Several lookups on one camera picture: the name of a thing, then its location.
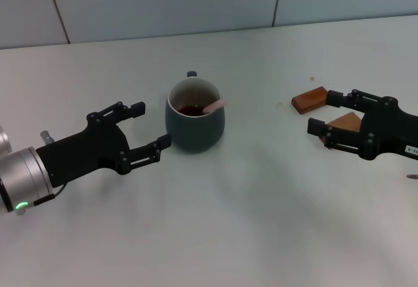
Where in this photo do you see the flat brown wooden block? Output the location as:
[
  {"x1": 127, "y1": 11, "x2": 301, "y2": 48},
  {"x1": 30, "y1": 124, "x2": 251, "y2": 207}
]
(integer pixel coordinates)
[{"x1": 291, "y1": 86, "x2": 329, "y2": 116}]

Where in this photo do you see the notched brown wooden block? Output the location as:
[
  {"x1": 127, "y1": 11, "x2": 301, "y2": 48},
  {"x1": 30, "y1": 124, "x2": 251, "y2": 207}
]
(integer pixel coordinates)
[{"x1": 321, "y1": 111, "x2": 364, "y2": 150}]

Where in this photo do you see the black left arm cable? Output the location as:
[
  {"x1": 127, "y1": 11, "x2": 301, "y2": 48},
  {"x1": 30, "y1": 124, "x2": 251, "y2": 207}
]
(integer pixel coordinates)
[{"x1": 31, "y1": 184, "x2": 68, "y2": 207}]

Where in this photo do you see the grey ceramic mug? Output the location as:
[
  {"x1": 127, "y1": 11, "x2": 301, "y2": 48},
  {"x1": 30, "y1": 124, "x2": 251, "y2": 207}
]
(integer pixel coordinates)
[{"x1": 164, "y1": 70, "x2": 226, "y2": 153}]

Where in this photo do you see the pink handled metal spoon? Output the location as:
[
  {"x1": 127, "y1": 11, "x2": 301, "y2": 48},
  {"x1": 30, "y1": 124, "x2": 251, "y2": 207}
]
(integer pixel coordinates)
[{"x1": 201, "y1": 99, "x2": 226, "y2": 115}]

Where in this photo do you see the dark brown tea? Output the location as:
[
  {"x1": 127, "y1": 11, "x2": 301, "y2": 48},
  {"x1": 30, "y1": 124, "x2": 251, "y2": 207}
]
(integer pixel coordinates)
[{"x1": 178, "y1": 103, "x2": 210, "y2": 118}]

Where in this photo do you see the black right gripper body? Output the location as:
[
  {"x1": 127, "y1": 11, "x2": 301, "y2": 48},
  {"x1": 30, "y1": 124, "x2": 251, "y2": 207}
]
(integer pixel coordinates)
[{"x1": 357, "y1": 95, "x2": 418, "y2": 162}]

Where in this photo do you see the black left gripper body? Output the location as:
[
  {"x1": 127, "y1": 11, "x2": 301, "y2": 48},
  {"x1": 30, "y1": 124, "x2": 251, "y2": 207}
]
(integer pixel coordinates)
[{"x1": 35, "y1": 112, "x2": 130, "y2": 189}]

